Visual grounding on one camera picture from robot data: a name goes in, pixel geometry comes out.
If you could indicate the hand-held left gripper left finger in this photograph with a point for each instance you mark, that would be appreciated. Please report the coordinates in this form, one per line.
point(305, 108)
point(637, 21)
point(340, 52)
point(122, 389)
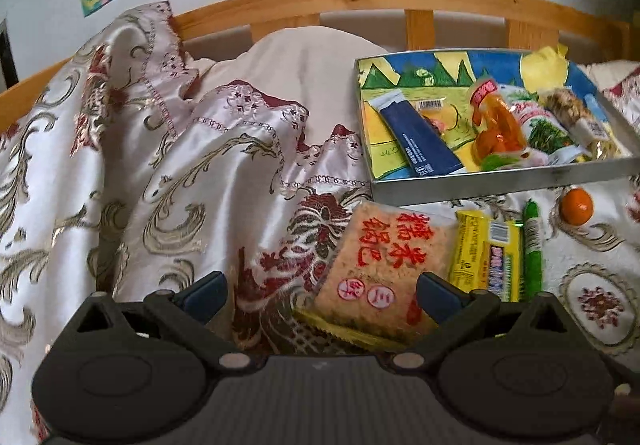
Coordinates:
point(206, 295)

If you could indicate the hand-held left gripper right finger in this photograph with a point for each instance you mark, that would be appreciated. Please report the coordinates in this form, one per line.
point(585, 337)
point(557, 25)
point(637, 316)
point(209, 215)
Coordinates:
point(440, 299)

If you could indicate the rice cracker packet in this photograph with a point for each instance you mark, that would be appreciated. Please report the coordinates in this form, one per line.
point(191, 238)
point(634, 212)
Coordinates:
point(380, 260)

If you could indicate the metal tray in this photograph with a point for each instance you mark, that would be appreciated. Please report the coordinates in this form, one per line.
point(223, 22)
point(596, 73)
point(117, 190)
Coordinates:
point(475, 187)

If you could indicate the dark blue snack packet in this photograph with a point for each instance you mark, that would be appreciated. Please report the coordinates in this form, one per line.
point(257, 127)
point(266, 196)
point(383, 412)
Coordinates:
point(420, 140)

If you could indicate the green and white snack packet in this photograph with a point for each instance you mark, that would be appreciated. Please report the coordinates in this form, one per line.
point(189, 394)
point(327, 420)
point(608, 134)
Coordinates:
point(545, 130)

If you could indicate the yellow snack packet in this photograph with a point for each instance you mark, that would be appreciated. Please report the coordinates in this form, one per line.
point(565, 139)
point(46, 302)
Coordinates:
point(482, 255)

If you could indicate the gold foil zigzag-edged packet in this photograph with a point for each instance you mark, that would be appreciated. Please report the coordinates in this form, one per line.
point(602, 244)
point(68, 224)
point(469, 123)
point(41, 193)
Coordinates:
point(350, 332)

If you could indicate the green sausage stick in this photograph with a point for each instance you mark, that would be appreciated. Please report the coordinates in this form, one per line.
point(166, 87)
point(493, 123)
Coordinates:
point(532, 250)

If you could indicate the patterned satin blanket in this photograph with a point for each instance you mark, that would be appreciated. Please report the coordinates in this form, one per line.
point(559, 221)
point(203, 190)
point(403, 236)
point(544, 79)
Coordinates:
point(125, 175)

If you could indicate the small orange ball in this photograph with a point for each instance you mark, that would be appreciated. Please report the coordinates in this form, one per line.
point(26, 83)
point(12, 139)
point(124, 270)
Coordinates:
point(576, 206)

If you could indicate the orange snack packet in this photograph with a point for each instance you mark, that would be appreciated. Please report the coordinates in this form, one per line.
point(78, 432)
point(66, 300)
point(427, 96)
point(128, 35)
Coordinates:
point(497, 130)

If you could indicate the colourful drawing sheet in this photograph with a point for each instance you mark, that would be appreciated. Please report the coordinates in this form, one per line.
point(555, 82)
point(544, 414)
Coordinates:
point(400, 75)

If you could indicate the clear nut bar packet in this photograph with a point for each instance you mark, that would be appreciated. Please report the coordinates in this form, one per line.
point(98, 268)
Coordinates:
point(585, 122)

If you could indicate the cream pillow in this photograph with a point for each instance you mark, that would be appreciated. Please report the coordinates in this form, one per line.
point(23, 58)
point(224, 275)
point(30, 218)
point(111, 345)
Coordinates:
point(300, 60)

